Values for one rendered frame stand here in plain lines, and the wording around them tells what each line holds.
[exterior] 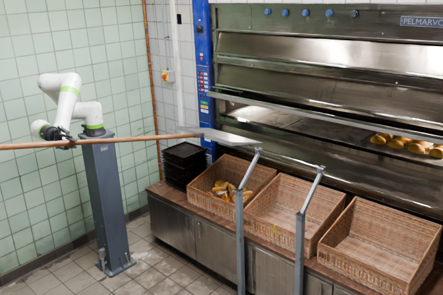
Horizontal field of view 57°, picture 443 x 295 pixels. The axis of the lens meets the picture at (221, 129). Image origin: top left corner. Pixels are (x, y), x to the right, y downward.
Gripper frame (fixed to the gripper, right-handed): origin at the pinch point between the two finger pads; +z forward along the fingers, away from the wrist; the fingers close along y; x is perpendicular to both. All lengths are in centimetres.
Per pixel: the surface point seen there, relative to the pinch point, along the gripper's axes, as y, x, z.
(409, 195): 12, -153, 129
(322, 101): -36, -141, 67
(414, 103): -44, -141, 125
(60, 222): 104, -65, -122
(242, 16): -88, -133, -5
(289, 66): -56, -139, 38
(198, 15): -87, -129, -47
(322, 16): -89, -131, 62
